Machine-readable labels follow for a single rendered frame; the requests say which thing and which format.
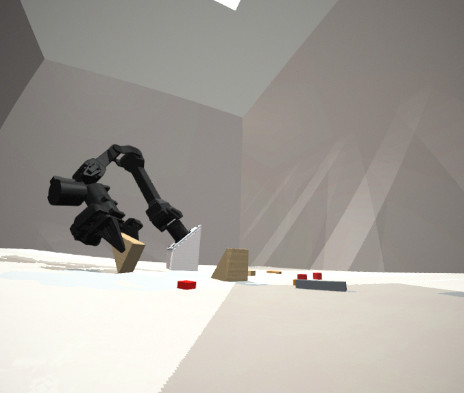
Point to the grey long bar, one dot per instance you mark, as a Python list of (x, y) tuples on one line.
[(321, 285)]

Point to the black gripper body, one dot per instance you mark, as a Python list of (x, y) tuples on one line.
[(99, 208)]

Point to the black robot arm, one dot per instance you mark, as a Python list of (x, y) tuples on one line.
[(84, 187)]

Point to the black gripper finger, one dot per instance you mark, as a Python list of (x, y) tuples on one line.
[(132, 231), (109, 230)]

